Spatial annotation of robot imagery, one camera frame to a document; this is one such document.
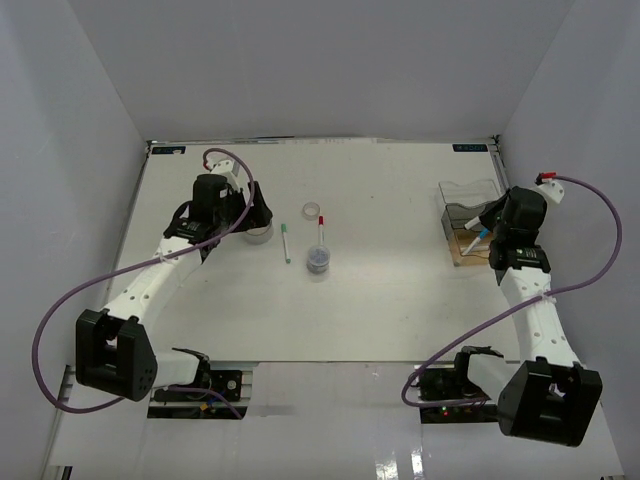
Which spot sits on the red capped white marker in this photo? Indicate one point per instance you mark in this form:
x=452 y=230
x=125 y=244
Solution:
x=321 y=239

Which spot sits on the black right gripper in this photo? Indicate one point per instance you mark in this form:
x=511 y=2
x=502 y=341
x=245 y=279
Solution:
x=487 y=215

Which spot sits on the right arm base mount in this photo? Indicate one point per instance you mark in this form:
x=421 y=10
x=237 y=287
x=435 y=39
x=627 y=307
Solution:
x=457 y=402

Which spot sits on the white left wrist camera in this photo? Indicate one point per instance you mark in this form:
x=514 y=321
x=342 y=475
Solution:
x=223 y=166

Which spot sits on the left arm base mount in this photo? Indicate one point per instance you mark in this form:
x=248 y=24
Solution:
x=216 y=395

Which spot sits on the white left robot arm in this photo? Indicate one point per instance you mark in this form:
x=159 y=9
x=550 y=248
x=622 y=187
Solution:
x=114 y=352

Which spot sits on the green capped white marker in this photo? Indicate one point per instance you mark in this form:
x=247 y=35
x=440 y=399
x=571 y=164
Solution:
x=286 y=249

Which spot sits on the large clear tape roll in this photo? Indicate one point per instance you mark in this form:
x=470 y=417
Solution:
x=260 y=235

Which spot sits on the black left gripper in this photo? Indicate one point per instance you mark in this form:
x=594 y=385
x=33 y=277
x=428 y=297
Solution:
x=259 y=215

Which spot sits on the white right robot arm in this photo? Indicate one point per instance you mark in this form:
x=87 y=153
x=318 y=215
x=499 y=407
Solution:
x=549 y=396

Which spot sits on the black capped white marker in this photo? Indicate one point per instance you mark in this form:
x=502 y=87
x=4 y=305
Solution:
x=471 y=223

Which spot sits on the small clear tape roll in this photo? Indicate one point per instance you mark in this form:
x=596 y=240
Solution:
x=311 y=211

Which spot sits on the clear cup of paperclips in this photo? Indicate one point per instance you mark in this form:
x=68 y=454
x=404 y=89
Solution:
x=318 y=259

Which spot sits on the clear tiered desk organizer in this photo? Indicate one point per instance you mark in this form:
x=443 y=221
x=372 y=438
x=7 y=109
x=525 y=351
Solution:
x=457 y=204

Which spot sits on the blue capped white marker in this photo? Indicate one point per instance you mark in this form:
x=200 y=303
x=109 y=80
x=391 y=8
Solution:
x=477 y=240

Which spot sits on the blue label sticker right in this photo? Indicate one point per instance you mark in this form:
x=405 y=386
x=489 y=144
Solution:
x=469 y=147

